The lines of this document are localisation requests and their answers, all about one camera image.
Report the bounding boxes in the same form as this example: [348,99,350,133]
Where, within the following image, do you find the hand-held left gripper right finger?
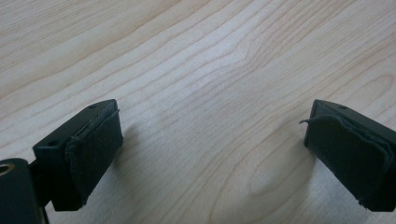
[299,99,396,213]

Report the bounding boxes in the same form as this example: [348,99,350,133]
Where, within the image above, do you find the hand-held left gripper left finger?
[32,98,124,212]

